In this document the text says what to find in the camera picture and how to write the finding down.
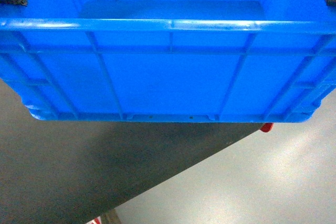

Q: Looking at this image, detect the large blue plastic crate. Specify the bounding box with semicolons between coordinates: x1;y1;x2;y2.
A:
1;0;335;123

